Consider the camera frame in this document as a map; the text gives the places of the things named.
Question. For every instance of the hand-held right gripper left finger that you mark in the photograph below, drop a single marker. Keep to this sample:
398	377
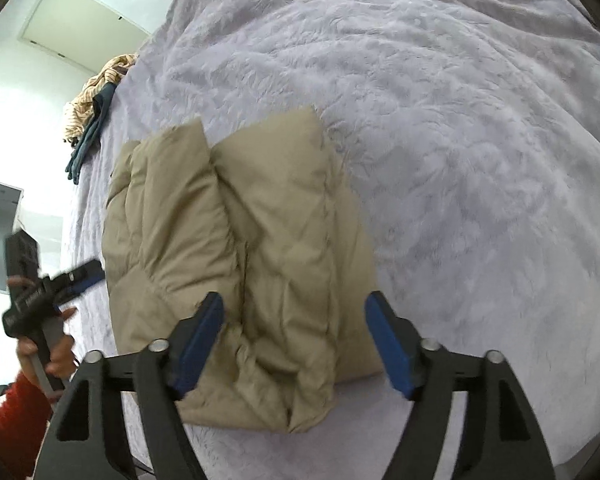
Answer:
200	342

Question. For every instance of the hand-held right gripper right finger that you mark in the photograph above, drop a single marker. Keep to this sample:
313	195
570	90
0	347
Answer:
387	342

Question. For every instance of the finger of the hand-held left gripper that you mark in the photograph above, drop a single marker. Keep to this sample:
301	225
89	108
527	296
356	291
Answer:
82	280

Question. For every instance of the beige puffer jacket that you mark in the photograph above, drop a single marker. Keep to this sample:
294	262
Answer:
260	240

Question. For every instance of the person's left forearm red sleeve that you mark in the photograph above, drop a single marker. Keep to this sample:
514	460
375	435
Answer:
10	425

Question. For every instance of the person's left hand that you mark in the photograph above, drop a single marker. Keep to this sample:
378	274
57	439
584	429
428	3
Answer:
66	355

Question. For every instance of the teal cloth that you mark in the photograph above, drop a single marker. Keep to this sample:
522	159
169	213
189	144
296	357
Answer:
92	132

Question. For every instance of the orange striped cloth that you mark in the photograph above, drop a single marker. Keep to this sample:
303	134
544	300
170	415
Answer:
92	92

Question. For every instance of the lilac fleece blanket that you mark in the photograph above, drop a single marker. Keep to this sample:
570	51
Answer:
455	135

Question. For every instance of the cream door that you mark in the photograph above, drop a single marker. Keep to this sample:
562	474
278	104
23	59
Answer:
85	20

